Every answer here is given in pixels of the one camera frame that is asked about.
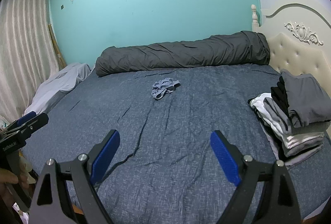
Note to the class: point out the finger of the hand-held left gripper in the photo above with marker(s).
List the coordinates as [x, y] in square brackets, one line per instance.
[36, 123]
[27, 117]

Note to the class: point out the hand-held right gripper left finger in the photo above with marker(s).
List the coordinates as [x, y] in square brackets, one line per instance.
[105, 158]

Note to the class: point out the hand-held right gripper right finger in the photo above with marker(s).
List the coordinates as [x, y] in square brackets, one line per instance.
[225, 158]

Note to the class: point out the blue checked boxer shorts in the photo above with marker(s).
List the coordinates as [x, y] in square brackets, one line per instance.
[163, 88]

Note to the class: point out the pile of folded clothes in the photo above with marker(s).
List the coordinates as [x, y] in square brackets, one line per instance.
[300, 107]

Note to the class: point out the person's left hand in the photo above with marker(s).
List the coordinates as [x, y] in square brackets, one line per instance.
[9, 177]

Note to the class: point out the light grey cloth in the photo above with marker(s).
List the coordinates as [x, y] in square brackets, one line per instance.
[59, 81]

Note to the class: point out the blue-grey bed sheet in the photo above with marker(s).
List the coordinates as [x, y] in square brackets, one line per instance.
[168, 125]

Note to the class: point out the cream striped curtain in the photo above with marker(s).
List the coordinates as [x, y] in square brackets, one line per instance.
[23, 45]

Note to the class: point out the rolled dark grey duvet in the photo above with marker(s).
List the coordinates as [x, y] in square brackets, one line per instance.
[181, 54]

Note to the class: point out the cream tufted headboard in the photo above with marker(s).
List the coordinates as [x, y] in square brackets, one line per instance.
[297, 53]

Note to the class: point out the wooden frame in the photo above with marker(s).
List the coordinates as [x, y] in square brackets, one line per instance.
[57, 48]

